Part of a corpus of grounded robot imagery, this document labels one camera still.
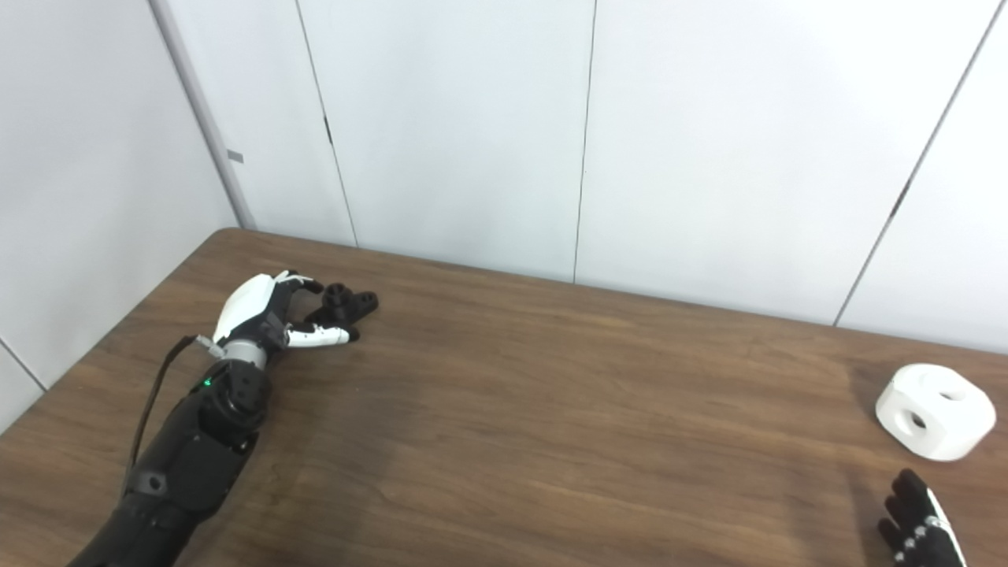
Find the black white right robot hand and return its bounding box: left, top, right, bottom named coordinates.
left=878, top=469, right=968, bottom=567

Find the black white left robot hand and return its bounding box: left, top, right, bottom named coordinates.
left=211, top=270, right=361, bottom=365

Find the black plastic holder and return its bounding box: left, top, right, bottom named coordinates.
left=304, top=283, right=380, bottom=332

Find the round white plastic piece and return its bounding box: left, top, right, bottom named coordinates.
left=875, top=363, right=997, bottom=462

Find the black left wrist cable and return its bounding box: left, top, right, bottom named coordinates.
left=126, top=335, right=225, bottom=489

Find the grey wall corner trim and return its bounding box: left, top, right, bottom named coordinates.
left=148, top=0, right=257, bottom=231

